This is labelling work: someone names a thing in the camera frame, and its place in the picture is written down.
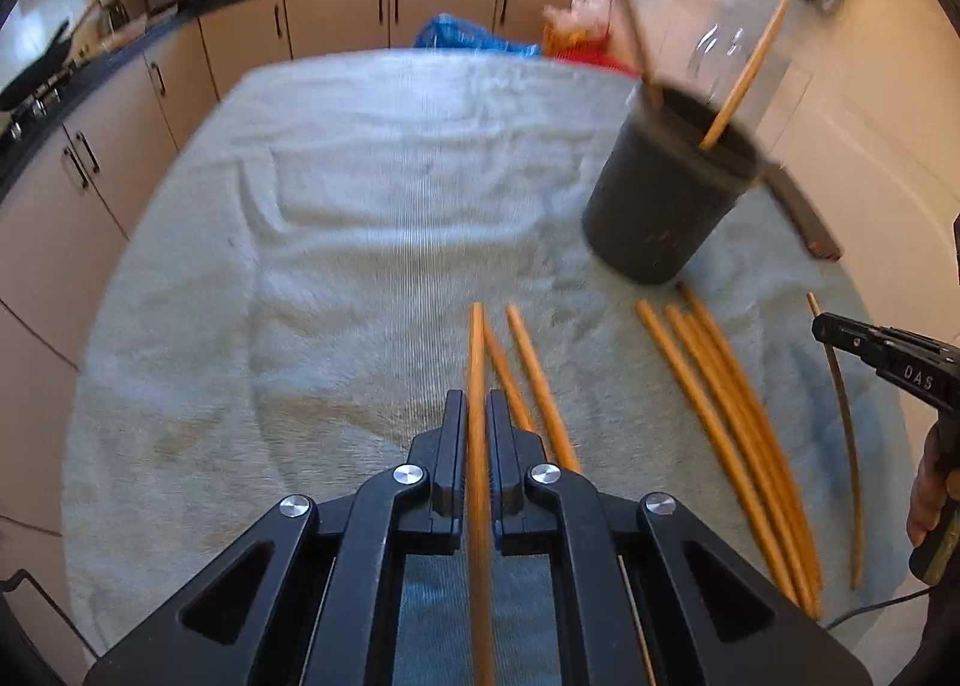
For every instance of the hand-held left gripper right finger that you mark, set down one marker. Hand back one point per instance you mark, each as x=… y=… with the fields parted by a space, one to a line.
x=499 y=431

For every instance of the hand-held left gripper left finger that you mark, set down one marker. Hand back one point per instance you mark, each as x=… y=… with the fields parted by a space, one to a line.
x=456 y=431

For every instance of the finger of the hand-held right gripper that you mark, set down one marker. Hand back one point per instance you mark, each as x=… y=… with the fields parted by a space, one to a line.
x=844 y=337

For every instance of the wooden chopstick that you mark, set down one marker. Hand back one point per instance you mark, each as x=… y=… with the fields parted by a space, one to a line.
x=540 y=386
x=634 y=33
x=477 y=356
x=708 y=326
x=504 y=363
x=739 y=86
x=694 y=356

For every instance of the dark thin chopstick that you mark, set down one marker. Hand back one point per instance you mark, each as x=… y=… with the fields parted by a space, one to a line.
x=847 y=446

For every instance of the bundle of wooden sticks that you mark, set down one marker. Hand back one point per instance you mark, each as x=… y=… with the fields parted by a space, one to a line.
x=675 y=363

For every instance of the grey chopstick holder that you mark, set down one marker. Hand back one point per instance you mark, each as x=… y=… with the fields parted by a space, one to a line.
x=652 y=221

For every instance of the person's right hand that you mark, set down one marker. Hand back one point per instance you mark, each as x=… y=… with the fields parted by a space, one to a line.
x=926 y=491

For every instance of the light blue table cloth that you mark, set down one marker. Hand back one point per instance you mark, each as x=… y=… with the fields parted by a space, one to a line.
x=337 y=243

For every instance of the clear glass mug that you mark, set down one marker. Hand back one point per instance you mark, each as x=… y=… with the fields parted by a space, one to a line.
x=720 y=56

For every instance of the red plastic basket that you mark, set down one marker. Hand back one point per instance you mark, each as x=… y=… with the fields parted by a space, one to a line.
x=592 y=56

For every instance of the blue plastic bag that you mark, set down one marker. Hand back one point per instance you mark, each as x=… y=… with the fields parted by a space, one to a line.
x=472 y=37

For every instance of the white plastic bag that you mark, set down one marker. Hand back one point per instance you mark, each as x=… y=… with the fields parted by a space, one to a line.
x=577 y=18

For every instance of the beige lower kitchen cabinets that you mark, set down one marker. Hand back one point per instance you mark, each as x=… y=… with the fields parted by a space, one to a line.
x=337 y=14

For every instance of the gas stove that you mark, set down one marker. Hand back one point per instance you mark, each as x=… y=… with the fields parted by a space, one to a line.
x=45 y=108

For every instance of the black wok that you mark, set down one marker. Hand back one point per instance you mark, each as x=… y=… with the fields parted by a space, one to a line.
x=34 y=67

